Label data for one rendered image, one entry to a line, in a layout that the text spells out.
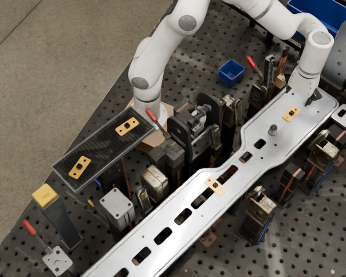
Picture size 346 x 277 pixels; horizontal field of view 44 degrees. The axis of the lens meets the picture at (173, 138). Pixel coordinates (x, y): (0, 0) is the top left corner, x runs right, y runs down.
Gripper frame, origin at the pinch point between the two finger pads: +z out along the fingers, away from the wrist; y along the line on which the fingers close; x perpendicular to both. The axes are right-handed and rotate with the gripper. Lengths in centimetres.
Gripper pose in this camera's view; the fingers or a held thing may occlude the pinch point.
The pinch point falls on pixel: (298, 96)
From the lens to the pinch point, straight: 175.6
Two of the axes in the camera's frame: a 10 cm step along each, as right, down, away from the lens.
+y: 7.0, 6.0, -3.8
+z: 0.0, 5.3, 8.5
